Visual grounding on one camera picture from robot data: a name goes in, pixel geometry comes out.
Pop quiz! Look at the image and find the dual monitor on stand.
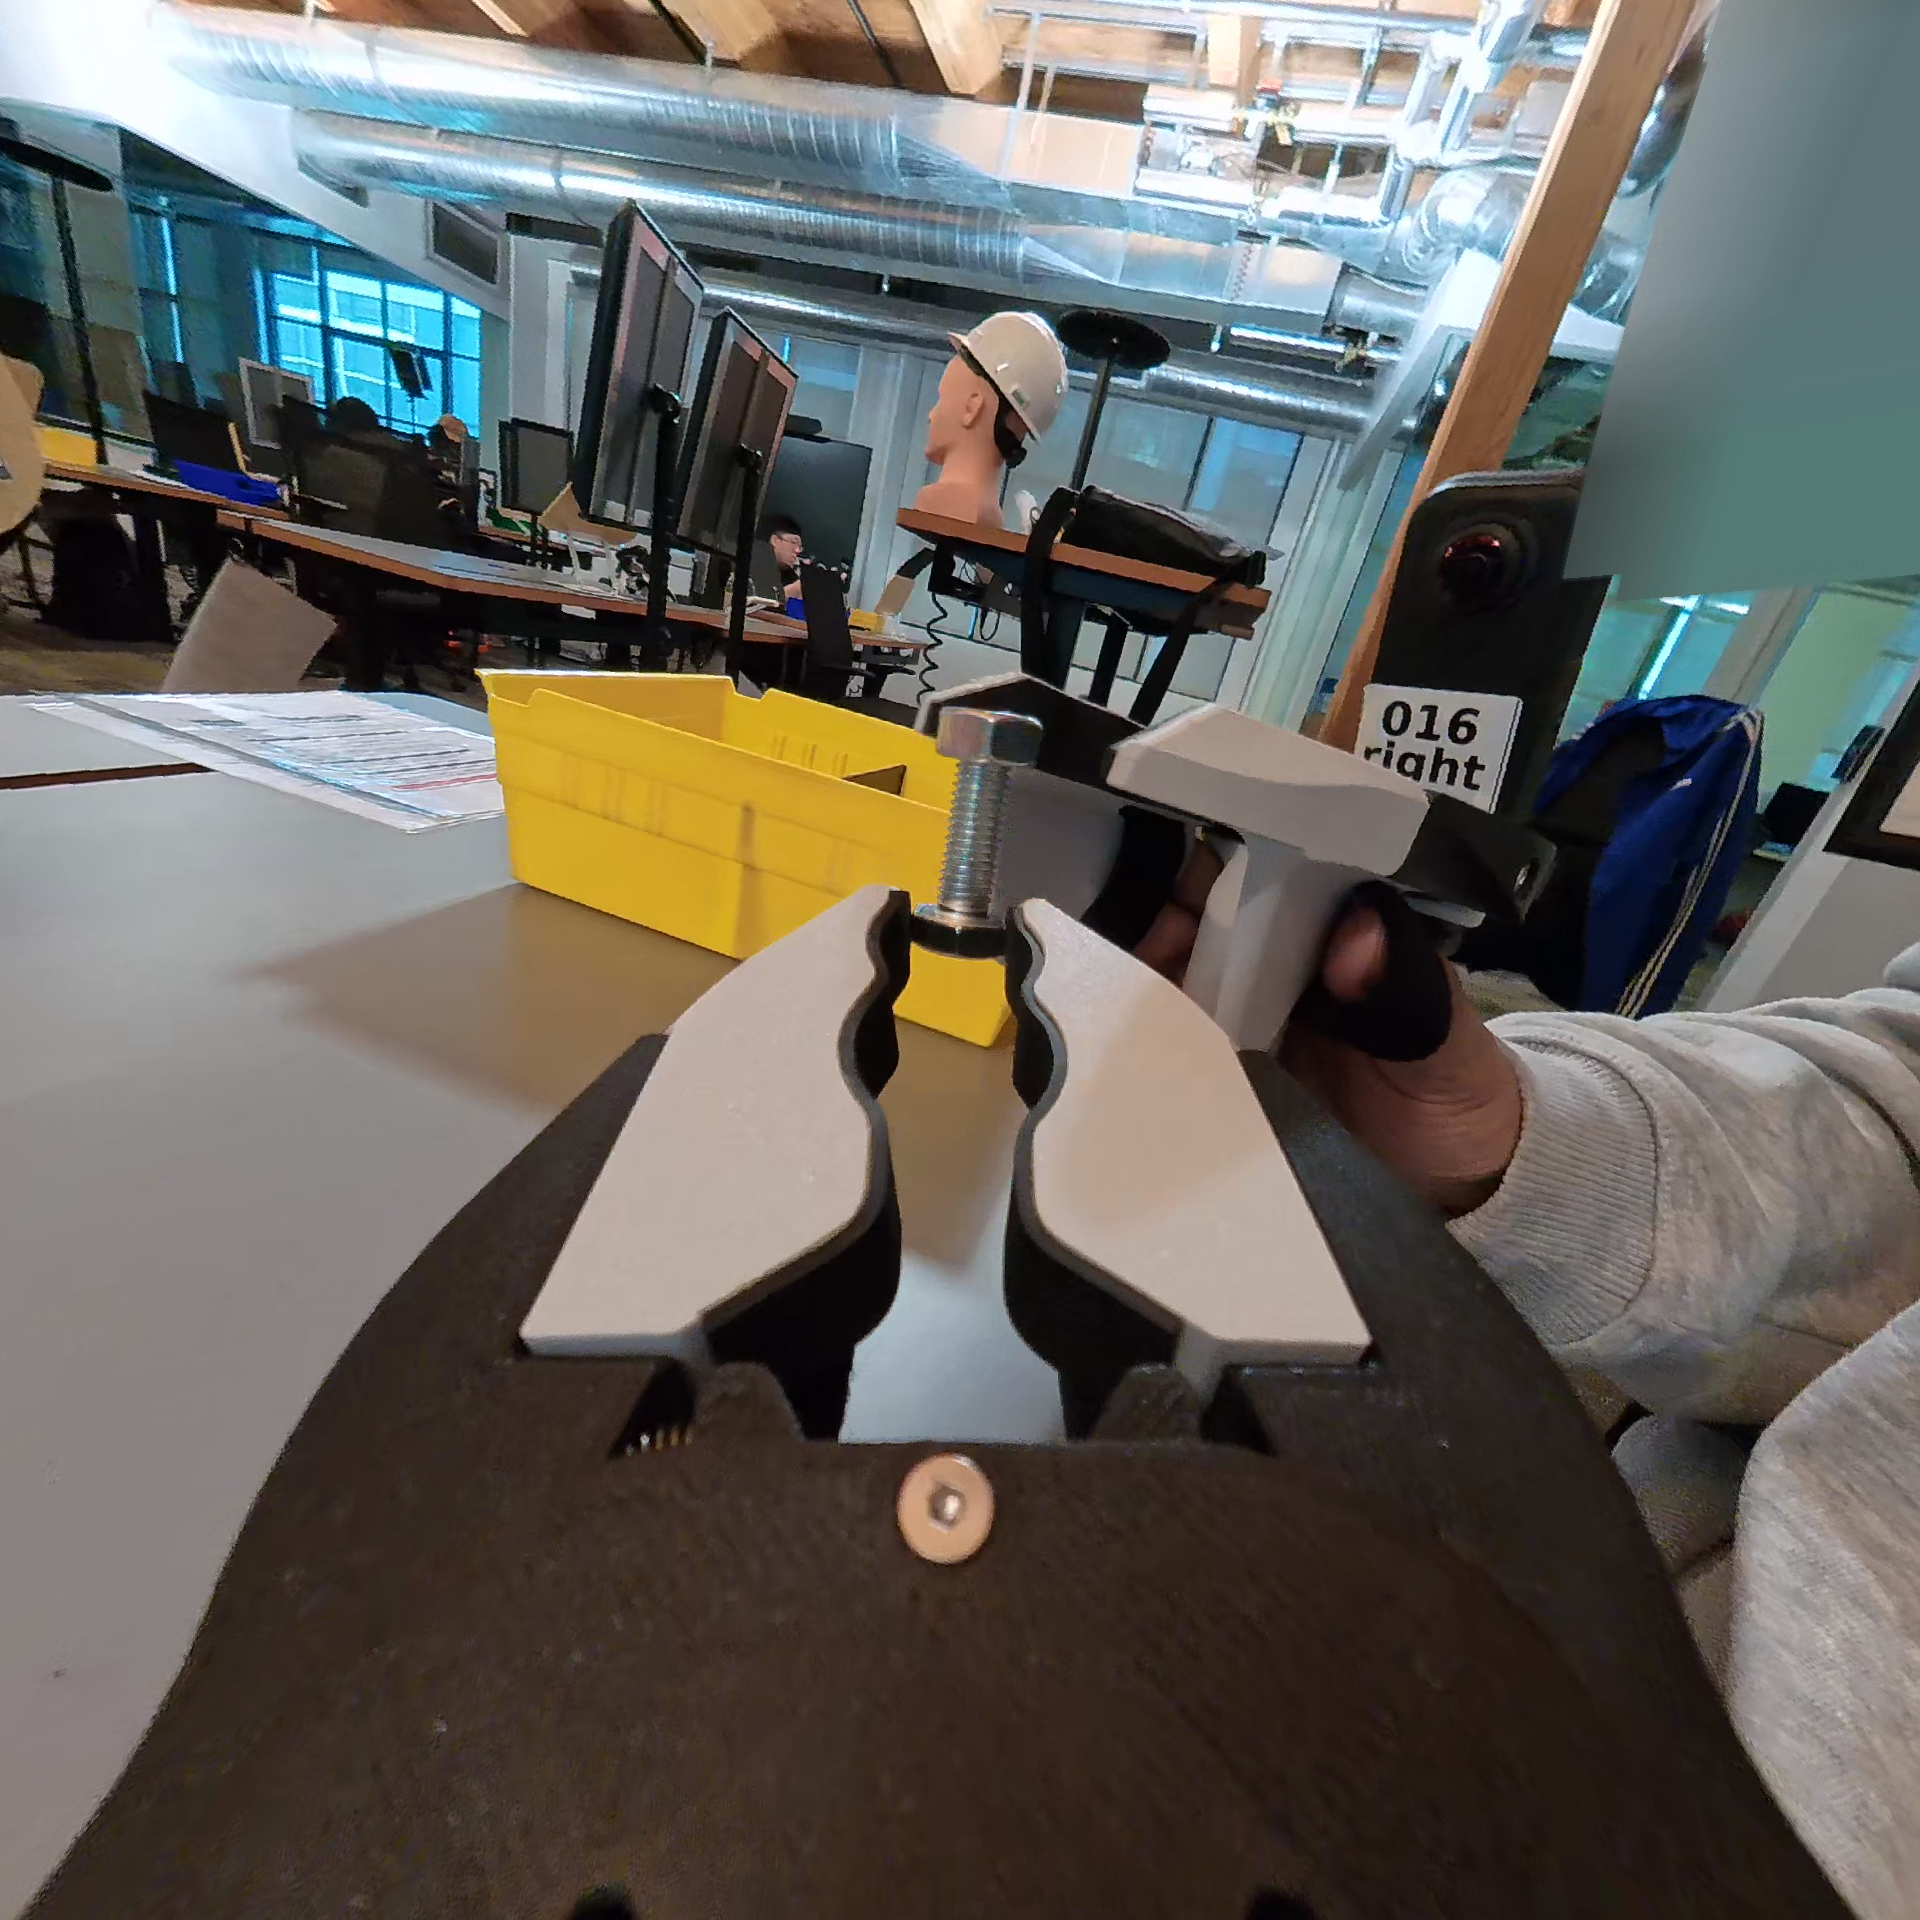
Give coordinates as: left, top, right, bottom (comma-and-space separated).
674, 307, 800, 684
568, 198, 706, 677

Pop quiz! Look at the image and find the steel hex bolt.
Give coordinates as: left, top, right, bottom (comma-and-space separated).
934, 708, 1046, 923

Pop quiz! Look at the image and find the blue jacket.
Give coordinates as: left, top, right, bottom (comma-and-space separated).
1536, 697, 1763, 1021

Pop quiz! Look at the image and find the grey desk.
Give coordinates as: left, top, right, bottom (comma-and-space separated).
0, 689, 1096, 1920

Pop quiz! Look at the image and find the black monitor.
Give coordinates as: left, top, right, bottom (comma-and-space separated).
755, 434, 874, 578

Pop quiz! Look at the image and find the mannequin head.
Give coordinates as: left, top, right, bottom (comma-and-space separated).
919, 352, 1043, 528

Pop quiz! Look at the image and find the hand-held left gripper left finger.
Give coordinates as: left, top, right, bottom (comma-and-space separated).
519, 885, 914, 1369

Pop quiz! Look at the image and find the black floor lamp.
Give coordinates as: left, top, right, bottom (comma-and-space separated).
1055, 312, 1173, 496

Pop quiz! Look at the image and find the grey cardboard sheet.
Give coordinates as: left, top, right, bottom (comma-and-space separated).
161, 561, 337, 696

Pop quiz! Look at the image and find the person's right forearm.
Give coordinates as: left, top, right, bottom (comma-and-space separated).
1447, 938, 1920, 1426

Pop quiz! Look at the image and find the long wooden office desk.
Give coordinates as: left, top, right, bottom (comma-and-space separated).
216, 515, 922, 670

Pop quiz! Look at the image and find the wooden post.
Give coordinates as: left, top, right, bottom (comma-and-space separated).
1318, 0, 1704, 746

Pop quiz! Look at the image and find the yellow plastic bin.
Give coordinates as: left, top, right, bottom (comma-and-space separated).
478, 668, 1015, 1048

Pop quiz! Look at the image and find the silver ventilation duct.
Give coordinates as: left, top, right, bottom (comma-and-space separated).
150, 0, 1442, 394

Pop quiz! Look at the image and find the wooden standing desk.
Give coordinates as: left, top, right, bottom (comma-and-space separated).
895, 502, 1273, 753

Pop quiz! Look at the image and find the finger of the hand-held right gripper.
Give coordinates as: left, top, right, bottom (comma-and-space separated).
1105, 704, 1433, 1056
914, 672, 1150, 922

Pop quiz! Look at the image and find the black bag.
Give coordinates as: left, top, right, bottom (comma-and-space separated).
1035, 483, 1269, 589

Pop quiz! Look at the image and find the white hard hat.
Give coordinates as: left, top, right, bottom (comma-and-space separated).
947, 312, 1069, 444

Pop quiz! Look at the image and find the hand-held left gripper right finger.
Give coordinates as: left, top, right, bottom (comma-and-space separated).
1000, 897, 1374, 1369

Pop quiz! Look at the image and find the person's right hand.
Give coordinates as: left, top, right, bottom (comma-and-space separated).
1127, 843, 1526, 1221

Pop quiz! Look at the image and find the laminated paper sheet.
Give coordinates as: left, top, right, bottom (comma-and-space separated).
29, 691, 507, 835

